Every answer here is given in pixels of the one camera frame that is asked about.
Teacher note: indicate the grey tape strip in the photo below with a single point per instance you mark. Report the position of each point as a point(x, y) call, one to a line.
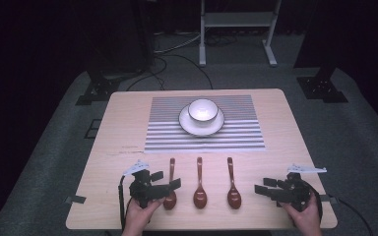
point(76, 199)
point(328, 198)

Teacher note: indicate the person's left hand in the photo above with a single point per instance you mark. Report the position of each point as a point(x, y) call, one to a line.
point(141, 214)

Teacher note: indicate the white metal stand frame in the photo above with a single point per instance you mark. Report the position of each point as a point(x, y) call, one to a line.
point(238, 19)

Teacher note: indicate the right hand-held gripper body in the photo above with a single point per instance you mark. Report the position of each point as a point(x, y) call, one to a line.
point(292, 193)

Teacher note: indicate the person's right hand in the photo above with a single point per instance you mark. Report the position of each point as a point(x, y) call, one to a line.
point(308, 218)

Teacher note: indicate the white bowl with dark rim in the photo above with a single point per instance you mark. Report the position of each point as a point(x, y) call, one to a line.
point(203, 111)

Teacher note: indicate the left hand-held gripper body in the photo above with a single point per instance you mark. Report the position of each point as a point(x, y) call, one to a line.
point(144, 190)

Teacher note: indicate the brown spoon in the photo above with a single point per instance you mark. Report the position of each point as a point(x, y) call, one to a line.
point(200, 198)
point(234, 198)
point(172, 167)

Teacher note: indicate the grey striped placemat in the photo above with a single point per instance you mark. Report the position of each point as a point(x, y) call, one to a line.
point(164, 139)

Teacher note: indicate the white plate with dark rim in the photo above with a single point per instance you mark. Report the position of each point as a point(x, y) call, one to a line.
point(201, 130)

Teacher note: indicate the black stand with base plate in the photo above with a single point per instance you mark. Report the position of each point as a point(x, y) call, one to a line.
point(100, 90)
point(323, 88)

